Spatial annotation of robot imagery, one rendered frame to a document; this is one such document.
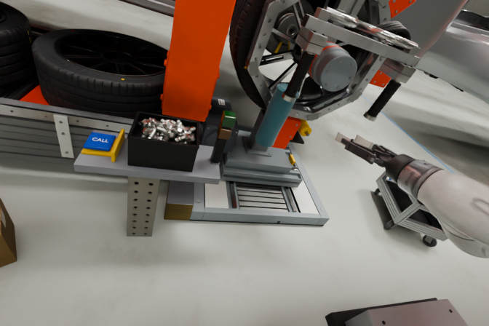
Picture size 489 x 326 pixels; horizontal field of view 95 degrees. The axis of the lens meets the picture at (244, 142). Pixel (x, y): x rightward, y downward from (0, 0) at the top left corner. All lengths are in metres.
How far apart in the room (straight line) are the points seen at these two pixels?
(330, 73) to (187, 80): 0.48
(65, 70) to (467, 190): 1.28
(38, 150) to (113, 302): 0.68
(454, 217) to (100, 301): 1.05
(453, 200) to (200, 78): 0.73
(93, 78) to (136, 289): 0.83
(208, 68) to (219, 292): 0.87
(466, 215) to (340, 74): 0.51
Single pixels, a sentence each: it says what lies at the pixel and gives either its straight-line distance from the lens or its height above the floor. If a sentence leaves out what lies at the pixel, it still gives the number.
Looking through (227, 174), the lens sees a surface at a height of 0.14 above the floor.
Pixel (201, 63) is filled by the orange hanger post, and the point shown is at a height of 0.75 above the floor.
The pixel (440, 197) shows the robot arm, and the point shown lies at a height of 0.78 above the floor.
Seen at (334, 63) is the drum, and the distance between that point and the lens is 0.83.
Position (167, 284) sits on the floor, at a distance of 1.07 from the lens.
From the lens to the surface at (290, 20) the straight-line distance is 1.42.
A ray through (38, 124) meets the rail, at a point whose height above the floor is 0.33.
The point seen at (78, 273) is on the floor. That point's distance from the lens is 1.11.
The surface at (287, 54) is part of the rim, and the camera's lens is 1.03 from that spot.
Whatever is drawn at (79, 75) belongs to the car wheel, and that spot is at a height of 0.50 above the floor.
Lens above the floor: 1.01
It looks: 35 degrees down
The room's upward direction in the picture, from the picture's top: 22 degrees clockwise
